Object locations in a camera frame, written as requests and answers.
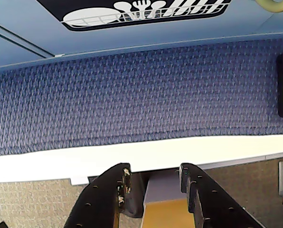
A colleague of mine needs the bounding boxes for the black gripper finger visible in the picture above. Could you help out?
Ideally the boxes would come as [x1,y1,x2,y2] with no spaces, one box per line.
[179,162,266,228]
[63,162,145,228]

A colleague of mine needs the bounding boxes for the grey block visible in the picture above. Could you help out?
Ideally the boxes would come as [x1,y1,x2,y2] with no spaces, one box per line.
[143,171,188,205]

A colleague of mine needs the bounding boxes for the yellow wooden board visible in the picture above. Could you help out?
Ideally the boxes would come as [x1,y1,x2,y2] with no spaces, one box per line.
[141,198,195,228]

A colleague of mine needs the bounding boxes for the blue toy kitchen panel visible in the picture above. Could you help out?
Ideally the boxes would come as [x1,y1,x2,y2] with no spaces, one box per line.
[0,0,283,70]

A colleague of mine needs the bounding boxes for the black white dishwasher sticker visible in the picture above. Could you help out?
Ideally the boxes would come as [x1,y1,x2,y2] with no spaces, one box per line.
[36,0,231,32]

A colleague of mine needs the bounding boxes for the yellow-green ring handle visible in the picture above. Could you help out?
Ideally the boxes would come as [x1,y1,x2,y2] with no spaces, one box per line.
[255,0,283,13]

